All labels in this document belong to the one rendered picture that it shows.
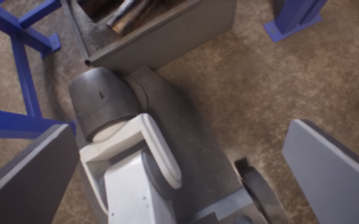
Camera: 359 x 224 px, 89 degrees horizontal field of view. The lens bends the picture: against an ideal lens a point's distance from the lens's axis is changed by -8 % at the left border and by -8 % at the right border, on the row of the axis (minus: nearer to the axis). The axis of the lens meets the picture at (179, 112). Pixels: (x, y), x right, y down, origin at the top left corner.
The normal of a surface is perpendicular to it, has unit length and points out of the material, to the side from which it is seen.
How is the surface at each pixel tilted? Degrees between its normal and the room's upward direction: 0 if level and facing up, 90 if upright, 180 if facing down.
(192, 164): 0
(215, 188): 0
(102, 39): 0
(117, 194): 29
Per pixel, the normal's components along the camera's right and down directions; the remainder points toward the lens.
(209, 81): -0.15, -0.16
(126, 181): -0.36, -0.55
